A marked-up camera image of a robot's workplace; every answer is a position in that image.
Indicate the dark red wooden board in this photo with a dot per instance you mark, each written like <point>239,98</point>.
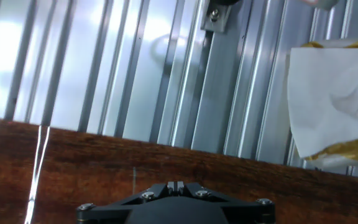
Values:
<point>73,161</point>

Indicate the gold tissue pack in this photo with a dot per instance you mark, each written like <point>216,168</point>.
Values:
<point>322,93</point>

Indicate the silver camera mount bracket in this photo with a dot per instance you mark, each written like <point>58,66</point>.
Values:
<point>219,23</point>

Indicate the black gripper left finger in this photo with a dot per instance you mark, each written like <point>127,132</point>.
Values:
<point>135,203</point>

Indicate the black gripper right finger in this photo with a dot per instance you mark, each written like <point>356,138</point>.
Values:
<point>228,203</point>

